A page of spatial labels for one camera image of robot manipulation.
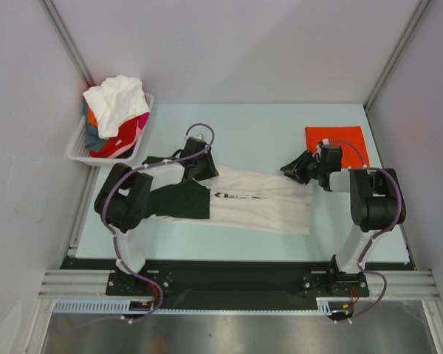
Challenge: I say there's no cream and green t shirt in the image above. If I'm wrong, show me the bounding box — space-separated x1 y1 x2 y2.
144 165 313 235

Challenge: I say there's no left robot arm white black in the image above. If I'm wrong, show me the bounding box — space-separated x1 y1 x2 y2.
94 137 217 295

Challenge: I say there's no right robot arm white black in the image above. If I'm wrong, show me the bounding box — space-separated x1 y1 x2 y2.
280 141 406 296

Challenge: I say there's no folded orange t shirt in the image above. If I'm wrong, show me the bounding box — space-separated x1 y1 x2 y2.
305 126 370 168

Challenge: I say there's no pink garment in basket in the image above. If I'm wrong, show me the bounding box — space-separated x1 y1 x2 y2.
135 112 151 139

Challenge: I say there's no red t shirt in basket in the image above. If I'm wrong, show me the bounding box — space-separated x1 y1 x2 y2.
89 117 139 159

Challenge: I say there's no white t shirt in basket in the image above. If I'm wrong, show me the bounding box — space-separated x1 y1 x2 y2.
83 74 151 139

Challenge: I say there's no grey blue garment in basket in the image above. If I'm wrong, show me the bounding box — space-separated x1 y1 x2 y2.
82 100 108 152

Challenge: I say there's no orange garment in basket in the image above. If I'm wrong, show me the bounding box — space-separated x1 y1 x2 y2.
87 108 97 127

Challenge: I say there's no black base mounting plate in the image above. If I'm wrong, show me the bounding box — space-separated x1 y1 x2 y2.
58 257 416 310

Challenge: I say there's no white plastic laundry basket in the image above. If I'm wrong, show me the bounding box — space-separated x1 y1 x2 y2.
66 93 154 167

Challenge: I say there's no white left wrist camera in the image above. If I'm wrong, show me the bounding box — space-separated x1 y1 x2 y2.
185 133 206 144

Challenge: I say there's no white slotted cable duct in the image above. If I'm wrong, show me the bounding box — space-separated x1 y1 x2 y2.
54 299 339 316

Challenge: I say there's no aluminium frame rail front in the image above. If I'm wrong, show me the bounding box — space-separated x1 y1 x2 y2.
38 269 440 301

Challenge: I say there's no right aluminium corner post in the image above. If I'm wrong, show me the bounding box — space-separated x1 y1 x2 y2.
363 0 433 114

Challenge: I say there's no aluminium corner post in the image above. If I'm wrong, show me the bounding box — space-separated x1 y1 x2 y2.
363 0 433 114
39 0 94 86

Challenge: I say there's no left aluminium corner post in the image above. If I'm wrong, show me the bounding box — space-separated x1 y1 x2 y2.
39 0 94 86

